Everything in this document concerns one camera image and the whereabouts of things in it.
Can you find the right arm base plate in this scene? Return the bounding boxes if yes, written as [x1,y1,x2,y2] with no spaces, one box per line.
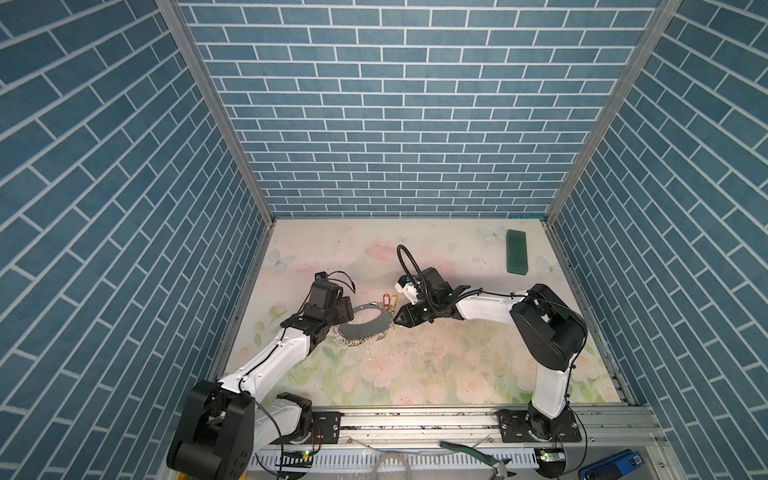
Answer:
[494,405,582,443]

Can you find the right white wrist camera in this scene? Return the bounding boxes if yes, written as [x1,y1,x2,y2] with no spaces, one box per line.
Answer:
[395,275,420,305]

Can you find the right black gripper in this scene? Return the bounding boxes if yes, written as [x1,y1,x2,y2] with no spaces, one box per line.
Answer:
[390,297,439,327]

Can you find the clear plastic tube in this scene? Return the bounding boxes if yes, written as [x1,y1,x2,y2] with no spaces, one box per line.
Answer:
[370,452,414,480]

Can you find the aluminium front rail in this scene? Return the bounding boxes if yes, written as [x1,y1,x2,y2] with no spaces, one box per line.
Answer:
[239,405,683,479]

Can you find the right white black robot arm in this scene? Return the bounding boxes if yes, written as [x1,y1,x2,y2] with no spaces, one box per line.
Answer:
[394,244,588,441]

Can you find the blue device box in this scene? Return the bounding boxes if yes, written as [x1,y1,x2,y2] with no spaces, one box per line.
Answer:
[578,449,645,480]

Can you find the green rectangular block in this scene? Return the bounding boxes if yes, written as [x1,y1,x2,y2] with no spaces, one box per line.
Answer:
[506,229,529,275]

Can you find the green-handled pliers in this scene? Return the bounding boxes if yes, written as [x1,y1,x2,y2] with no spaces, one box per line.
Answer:
[439,441,516,480]

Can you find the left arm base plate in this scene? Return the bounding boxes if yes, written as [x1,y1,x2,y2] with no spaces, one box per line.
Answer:
[280,411,343,445]

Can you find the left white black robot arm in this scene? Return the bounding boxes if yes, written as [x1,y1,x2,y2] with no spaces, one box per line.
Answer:
[166,272,353,479]

